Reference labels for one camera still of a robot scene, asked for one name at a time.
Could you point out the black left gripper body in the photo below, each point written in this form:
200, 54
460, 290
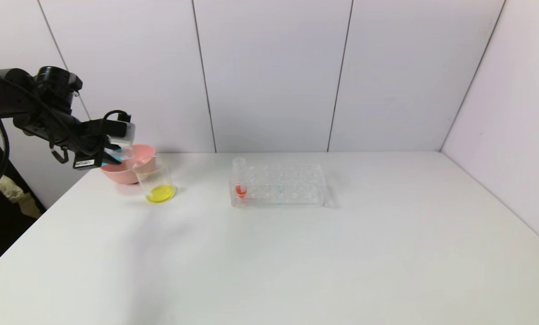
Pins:
86, 162

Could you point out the test tube with blue pigment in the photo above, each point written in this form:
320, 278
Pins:
114, 157

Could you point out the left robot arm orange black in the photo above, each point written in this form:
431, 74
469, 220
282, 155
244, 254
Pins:
30, 108

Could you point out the clear glass beaker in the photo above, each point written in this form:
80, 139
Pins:
161, 194

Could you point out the test tube with red pigment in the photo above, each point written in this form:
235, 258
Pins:
241, 190

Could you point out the clear acrylic test tube rack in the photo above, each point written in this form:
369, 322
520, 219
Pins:
287, 194

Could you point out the pink plastic bowl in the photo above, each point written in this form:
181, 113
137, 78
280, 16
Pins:
129, 174

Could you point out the dark background furniture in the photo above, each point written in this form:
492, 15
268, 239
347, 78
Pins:
2, 216

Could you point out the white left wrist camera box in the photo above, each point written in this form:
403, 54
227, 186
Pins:
124, 131

